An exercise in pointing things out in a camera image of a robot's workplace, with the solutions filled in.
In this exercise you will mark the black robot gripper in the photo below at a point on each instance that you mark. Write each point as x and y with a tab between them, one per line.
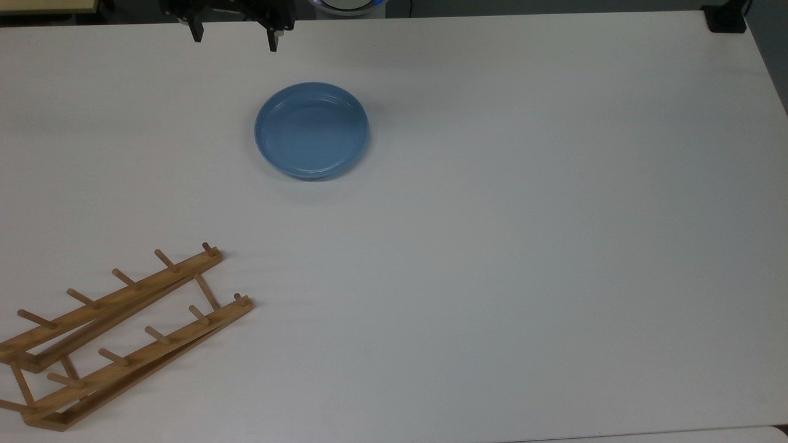
234	8

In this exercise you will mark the blue round plate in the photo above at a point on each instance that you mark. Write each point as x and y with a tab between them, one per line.
311	130

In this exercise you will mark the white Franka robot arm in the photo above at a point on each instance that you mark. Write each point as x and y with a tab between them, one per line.
348	5

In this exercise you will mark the wooden plate rack with pegs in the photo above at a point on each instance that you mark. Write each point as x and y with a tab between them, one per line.
117	335

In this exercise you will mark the light wooden board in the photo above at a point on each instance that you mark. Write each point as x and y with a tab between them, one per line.
43	5

